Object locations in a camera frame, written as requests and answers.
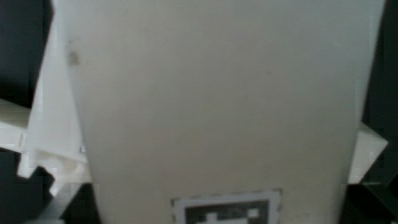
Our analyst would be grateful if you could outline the white cabinet top block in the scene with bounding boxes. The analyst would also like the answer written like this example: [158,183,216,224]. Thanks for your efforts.
[53,0,385,224]

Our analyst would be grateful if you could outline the white cabinet body box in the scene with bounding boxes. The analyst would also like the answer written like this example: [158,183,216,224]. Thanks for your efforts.
[23,11,380,199]

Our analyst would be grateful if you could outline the white U-shaped fence frame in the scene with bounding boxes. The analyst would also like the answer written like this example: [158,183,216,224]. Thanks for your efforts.
[0,99,81,224]

